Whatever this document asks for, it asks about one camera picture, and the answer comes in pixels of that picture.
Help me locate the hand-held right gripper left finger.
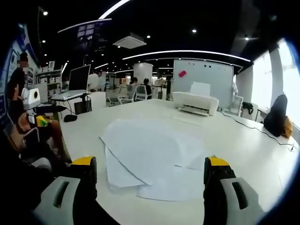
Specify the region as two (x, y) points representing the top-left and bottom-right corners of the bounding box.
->
(31, 156), (98, 225)

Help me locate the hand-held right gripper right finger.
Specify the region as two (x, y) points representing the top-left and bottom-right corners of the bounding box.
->
(203, 156), (267, 225)

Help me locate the stack of white printing papers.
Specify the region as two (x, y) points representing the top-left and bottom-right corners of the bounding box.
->
(99, 118), (213, 202)

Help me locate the black waste bin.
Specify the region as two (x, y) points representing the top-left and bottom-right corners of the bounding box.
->
(63, 114), (78, 123)

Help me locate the white storage shelf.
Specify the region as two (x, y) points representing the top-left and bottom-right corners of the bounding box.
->
(35, 61), (63, 104)

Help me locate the white monitor desk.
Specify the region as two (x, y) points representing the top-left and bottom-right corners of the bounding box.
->
(50, 90), (106, 115)

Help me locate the white-framed computer monitor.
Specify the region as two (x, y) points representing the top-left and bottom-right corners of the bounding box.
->
(68, 64), (91, 92)

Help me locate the white table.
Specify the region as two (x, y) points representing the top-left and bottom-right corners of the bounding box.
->
(57, 98), (300, 225)

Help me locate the orange bag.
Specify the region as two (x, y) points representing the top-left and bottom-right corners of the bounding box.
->
(282, 116), (294, 139)

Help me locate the large hanging dark display screen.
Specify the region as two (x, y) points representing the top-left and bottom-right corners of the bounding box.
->
(76, 19), (111, 53)

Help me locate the black backpack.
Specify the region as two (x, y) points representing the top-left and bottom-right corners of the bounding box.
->
(263, 93), (289, 138)

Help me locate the small black bag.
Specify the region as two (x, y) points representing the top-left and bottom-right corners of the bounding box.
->
(242, 101), (254, 115)

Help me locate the ceiling air conditioner unit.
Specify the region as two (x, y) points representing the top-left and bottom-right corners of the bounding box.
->
(112, 35), (148, 49)

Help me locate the white printer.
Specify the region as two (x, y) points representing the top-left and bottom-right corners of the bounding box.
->
(172, 81), (220, 117)

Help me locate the long ceiling light strip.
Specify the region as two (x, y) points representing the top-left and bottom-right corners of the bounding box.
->
(98, 0), (132, 20)

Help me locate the white rolling whiteboard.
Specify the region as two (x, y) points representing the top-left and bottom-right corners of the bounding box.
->
(172, 59), (235, 111)

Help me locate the curved ceiling light strip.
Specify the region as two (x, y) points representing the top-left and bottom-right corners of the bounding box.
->
(121, 50), (252, 63)

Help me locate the blue white wall display board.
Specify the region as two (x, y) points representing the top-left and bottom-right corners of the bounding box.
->
(0, 23), (39, 127)

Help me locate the black cable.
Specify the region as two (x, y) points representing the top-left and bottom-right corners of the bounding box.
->
(219, 110), (295, 152)

